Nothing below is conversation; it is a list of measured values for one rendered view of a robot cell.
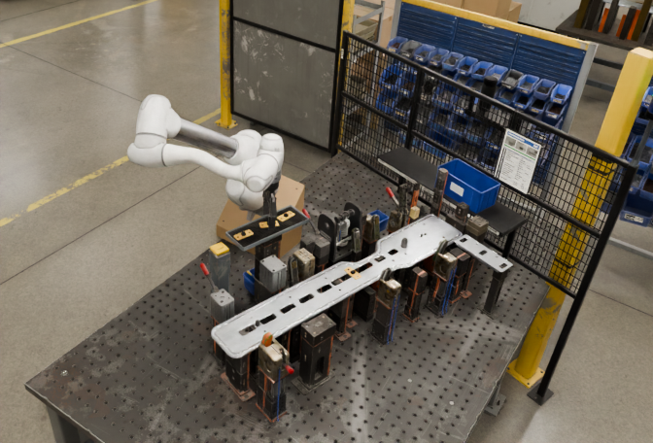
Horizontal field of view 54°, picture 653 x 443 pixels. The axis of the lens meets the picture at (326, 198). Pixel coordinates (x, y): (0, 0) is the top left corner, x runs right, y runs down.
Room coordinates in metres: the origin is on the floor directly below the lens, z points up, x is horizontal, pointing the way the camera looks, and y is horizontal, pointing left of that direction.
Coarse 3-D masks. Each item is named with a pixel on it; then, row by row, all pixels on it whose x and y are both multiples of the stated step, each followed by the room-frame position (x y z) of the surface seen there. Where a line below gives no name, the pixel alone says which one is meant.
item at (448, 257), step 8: (440, 256) 2.35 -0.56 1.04; (448, 256) 2.35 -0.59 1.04; (440, 264) 2.35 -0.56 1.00; (448, 264) 2.32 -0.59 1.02; (432, 272) 2.37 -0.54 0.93; (440, 272) 2.34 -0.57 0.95; (448, 272) 2.31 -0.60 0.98; (432, 280) 2.37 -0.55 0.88; (440, 280) 2.34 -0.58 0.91; (448, 280) 2.32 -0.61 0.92; (432, 288) 2.36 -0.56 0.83; (440, 288) 2.34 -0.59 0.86; (432, 296) 2.35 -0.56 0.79; (440, 296) 2.32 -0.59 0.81; (448, 296) 2.34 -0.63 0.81; (432, 304) 2.34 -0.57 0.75; (440, 304) 2.32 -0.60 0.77; (432, 312) 2.33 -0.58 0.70; (440, 312) 2.32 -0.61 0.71
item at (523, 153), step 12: (504, 132) 2.93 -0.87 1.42; (516, 132) 2.88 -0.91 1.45; (504, 144) 2.92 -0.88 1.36; (516, 144) 2.87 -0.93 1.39; (528, 144) 2.83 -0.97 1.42; (540, 144) 2.78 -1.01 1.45; (504, 156) 2.90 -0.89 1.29; (516, 156) 2.86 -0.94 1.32; (528, 156) 2.82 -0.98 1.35; (504, 168) 2.89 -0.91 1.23; (516, 168) 2.85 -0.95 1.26; (528, 168) 2.80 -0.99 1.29; (504, 180) 2.88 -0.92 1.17; (516, 180) 2.83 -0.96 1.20; (528, 180) 2.79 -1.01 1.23; (528, 192) 2.77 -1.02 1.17
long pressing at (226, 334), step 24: (432, 216) 2.73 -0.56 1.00; (384, 240) 2.49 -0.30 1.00; (408, 240) 2.50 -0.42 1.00; (432, 240) 2.52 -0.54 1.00; (336, 264) 2.27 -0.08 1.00; (360, 264) 2.29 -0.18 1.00; (384, 264) 2.30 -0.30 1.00; (408, 264) 2.32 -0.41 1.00; (312, 288) 2.10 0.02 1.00; (336, 288) 2.11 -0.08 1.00; (360, 288) 2.13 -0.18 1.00; (264, 312) 1.92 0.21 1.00; (288, 312) 1.94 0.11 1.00; (312, 312) 1.95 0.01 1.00; (216, 336) 1.77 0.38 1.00; (240, 336) 1.78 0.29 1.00
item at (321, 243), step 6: (318, 234) 2.39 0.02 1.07; (318, 240) 2.34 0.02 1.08; (324, 240) 2.34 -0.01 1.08; (318, 246) 2.30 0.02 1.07; (324, 246) 2.30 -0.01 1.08; (318, 252) 2.30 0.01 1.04; (324, 252) 2.30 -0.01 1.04; (318, 258) 2.29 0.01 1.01; (324, 258) 2.31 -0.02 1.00; (318, 264) 2.29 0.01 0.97; (324, 264) 2.32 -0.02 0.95; (318, 270) 2.30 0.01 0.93; (324, 288) 2.33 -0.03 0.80
